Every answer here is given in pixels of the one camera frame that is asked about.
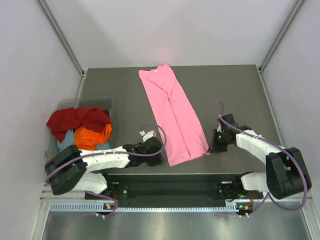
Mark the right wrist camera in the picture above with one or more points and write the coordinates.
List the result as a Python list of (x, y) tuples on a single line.
[(227, 123)]

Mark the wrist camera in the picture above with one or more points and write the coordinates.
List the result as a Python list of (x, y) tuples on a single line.
[(227, 123), (147, 135)]

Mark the pink t shirt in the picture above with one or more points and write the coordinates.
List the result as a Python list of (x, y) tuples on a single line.
[(183, 132)]

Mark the grey blue t shirt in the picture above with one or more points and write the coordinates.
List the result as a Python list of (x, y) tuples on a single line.
[(70, 140)]

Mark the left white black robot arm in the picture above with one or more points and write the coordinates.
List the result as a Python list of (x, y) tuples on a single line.
[(80, 170)]

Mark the orange t shirt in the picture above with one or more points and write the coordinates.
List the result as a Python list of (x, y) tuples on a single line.
[(86, 139)]

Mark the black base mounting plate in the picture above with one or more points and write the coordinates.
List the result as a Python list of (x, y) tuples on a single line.
[(213, 190)]

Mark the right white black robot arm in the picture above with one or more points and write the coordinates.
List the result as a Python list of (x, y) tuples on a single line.
[(285, 170)]

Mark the clear plastic bin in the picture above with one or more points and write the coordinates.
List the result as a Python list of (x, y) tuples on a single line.
[(103, 103)]

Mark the red t shirt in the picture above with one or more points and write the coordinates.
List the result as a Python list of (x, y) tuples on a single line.
[(92, 118)]

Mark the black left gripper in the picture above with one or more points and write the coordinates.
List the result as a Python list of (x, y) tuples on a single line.
[(158, 160)]

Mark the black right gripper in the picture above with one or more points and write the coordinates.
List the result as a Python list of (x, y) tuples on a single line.
[(214, 147)]

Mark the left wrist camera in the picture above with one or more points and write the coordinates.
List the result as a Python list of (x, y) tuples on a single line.
[(147, 135)]

